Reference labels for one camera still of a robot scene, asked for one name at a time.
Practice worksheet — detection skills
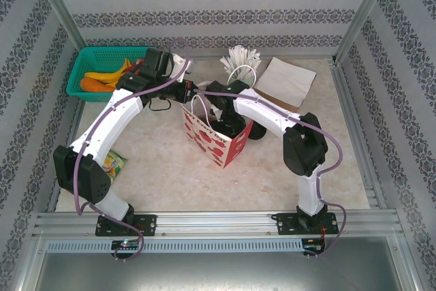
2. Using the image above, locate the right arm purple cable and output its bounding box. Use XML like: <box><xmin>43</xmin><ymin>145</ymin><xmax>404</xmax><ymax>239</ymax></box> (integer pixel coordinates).
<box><xmin>196</xmin><ymin>88</ymin><xmax>347</xmax><ymax>258</ymax></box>

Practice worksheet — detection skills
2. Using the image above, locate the grey slotted cable tray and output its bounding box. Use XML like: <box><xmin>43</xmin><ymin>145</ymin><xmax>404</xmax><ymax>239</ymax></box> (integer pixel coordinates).
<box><xmin>46</xmin><ymin>239</ymin><xmax>306</xmax><ymax>254</ymax></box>

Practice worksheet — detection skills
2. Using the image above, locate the stack of black cup lids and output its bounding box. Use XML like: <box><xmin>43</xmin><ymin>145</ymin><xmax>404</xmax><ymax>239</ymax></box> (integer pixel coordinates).
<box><xmin>248</xmin><ymin>126</ymin><xmax>268</xmax><ymax>141</ymax></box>

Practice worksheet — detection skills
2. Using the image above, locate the teal plastic basket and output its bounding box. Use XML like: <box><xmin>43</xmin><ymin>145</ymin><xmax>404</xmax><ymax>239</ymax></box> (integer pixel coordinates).
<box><xmin>65</xmin><ymin>46</ymin><xmax>160</xmax><ymax>104</ymax></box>

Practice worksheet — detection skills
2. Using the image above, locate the white napkin stack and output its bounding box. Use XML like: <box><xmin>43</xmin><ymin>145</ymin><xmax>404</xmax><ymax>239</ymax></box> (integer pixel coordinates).
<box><xmin>253</xmin><ymin>57</ymin><xmax>317</xmax><ymax>108</ymax></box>

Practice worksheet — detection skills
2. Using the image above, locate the red white paper bag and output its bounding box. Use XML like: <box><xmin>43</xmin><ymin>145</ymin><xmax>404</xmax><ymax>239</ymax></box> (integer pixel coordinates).
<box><xmin>181</xmin><ymin>64</ymin><xmax>257</xmax><ymax>169</ymax></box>

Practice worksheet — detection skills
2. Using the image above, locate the aluminium mounting rail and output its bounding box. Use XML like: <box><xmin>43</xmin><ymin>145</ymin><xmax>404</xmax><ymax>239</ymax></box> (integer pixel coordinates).
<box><xmin>32</xmin><ymin>211</ymin><xmax>401</xmax><ymax>237</ymax></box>

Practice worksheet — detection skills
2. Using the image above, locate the left wrist thin black cable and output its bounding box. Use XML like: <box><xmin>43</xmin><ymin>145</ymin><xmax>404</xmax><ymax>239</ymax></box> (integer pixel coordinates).
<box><xmin>149</xmin><ymin>97</ymin><xmax>171</xmax><ymax>112</ymax></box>

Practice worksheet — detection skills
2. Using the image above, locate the green yellow snack packet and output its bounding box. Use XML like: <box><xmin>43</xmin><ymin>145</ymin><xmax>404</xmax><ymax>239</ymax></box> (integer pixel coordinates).
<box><xmin>102</xmin><ymin>149</ymin><xmax>129</xmax><ymax>183</ymax></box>

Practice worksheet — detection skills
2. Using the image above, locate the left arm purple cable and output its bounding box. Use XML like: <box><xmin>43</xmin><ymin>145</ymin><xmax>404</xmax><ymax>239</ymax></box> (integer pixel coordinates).
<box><xmin>74</xmin><ymin>37</ymin><xmax>191</xmax><ymax>263</ymax></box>

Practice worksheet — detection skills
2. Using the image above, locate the left small circuit board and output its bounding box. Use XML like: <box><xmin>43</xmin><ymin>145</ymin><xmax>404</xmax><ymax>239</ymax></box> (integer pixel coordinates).
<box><xmin>111</xmin><ymin>239</ymin><xmax>140</xmax><ymax>250</ymax></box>

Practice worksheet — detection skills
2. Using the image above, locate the bunch of white straws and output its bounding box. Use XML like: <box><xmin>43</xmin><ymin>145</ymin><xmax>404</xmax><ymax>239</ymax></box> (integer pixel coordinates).
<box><xmin>219</xmin><ymin>45</ymin><xmax>262</xmax><ymax>79</ymax></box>

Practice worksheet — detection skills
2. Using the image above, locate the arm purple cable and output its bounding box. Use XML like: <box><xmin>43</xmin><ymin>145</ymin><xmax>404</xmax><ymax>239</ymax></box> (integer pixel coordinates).
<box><xmin>196</xmin><ymin>88</ymin><xmax>347</xmax><ymax>258</ymax></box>
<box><xmin>74</xmin><ymin>37</ymin><xmax>191</xmax><ymax>263</ymax></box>

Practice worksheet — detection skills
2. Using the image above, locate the green paper straw cup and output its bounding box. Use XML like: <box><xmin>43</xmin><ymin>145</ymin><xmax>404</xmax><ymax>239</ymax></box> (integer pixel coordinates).
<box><xmin>228</xmin><ymin>67</ymin><xmax>256</xmax><ymax>88</ymax></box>

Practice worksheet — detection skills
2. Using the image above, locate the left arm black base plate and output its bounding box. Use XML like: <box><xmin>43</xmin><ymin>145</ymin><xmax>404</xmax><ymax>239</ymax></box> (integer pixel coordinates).
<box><xmin>95</xmin><ymin>214</ymin><xmax>157</xmax><ymax>237</ymax></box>

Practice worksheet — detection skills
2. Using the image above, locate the orange carrot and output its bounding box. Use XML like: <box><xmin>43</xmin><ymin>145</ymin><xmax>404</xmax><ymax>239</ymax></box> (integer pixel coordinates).
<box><xmin>80</xmin><ymin>77</ymin><xmax>116</xmax><ymax>93</ymax></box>

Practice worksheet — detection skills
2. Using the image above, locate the small circuit board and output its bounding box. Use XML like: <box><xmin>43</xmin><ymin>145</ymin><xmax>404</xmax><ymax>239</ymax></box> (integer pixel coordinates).
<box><xmin>111</xmin><ymin>239</ymin><xmax>140</xmax><ymax>250</ymax></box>
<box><xmin>302</xmin><ymin>239</ymin><xmax>326</xmax><ymax>254</ymax></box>

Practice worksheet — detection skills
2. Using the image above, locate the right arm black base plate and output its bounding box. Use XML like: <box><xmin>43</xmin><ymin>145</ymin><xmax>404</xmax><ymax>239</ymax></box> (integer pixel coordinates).
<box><xmin>276</xmin><ymin>212</ymin><xmax>340</xmax><ymax>236</ymax></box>

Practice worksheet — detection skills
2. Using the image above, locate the right small circuit board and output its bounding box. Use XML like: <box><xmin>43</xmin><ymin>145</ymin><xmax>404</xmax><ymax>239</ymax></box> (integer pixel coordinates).
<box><xmin>302</xmin><ymin>239</ymin><xmax>326</xmax><ymax>254</ymax></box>

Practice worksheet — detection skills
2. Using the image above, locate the grey metal panel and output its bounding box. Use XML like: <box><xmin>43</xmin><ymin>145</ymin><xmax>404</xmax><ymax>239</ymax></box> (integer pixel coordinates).
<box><xmin>20</xmin><ymin>236</ymin><xmax>420</xmax><ymax>291</ymax></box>

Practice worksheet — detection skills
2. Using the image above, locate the aluminium frame post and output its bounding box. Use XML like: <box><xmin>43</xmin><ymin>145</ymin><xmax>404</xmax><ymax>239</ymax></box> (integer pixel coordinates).
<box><xmin>330</xmin><ymin>0</ymin><xmax>399</xmax><ymax>64</ymax></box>
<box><xmin>25</xmin><ymin>0</ymin><xmax>89</xmax><ymax>50</ymax></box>

